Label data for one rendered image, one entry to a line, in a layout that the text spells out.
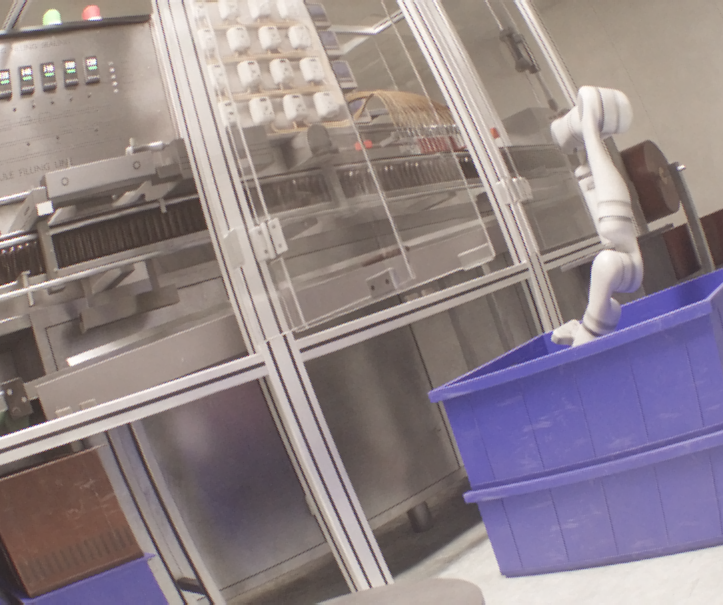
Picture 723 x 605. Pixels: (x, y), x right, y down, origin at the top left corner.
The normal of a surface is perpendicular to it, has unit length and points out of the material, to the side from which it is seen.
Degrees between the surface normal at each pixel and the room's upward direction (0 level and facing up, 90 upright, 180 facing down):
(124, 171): 90
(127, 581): 90
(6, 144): 90
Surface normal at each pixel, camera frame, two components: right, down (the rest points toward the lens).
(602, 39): -0.68, 0.22
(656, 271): 0.55, -0.23
